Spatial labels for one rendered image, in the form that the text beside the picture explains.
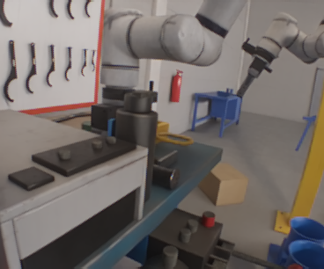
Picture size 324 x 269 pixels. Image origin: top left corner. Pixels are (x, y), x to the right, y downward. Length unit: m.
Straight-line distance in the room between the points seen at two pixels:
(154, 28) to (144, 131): 0.19
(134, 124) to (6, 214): 0.26
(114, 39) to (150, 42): 0.09
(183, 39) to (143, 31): 0.08
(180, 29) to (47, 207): 0.34
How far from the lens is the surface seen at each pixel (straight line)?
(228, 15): 0.58
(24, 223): 0.25
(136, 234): 0.43
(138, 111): 0.42
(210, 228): 0.52
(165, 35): 0.45
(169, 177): 0.51
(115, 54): 0.53
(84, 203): 0.30
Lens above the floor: 1.31
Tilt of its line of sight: 15 degrees down
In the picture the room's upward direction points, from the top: 6 degrees clockwise
